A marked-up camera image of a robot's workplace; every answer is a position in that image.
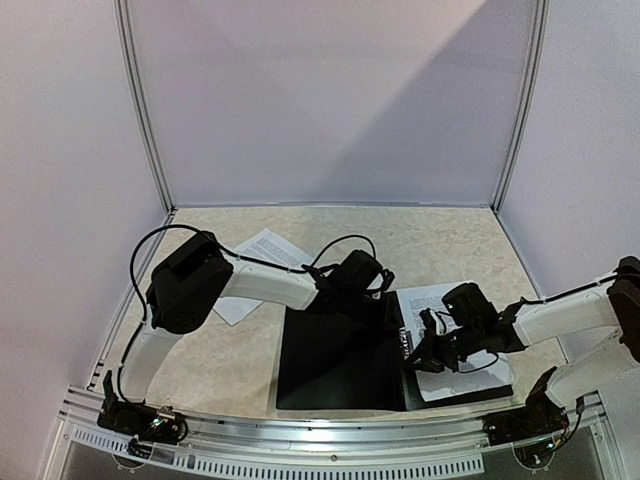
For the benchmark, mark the right aluminium frame post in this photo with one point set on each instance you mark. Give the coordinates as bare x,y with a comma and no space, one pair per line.
526,94

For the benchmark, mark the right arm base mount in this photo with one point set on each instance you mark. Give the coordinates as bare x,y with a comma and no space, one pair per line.
538,416

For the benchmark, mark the curved aluminium rail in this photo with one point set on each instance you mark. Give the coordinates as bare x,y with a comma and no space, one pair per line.
379,433

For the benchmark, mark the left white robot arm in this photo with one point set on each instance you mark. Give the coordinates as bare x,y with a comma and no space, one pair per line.
188,283

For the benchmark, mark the printed paper stack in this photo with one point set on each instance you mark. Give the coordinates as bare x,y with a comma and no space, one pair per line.
270,271

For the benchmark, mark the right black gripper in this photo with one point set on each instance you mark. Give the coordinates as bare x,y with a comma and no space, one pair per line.
437,350

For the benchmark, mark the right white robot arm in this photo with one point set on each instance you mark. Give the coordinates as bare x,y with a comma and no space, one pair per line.
611,301

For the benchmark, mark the perforated white cable tray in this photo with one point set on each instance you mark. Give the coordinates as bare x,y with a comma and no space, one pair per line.
96,455

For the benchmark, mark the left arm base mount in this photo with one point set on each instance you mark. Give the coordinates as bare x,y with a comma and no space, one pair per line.
146,423

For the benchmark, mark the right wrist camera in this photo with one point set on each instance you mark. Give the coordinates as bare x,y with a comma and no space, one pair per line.
430,323

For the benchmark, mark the black file folder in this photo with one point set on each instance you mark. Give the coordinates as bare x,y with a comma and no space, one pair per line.
332,361

